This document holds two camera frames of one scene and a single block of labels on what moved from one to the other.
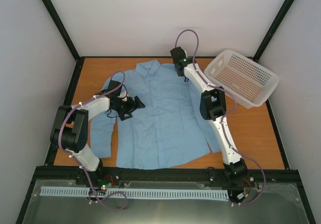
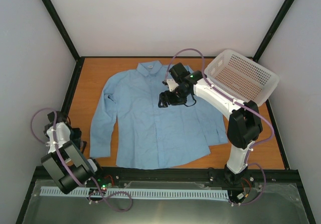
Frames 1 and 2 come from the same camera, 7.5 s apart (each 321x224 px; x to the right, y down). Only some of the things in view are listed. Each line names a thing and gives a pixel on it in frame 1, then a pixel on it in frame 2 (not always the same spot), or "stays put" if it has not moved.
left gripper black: (130, 107) to (75, 131)
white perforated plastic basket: (247, 82) stays put
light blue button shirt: (169, 131) stays put
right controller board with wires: (237, 196) stays put
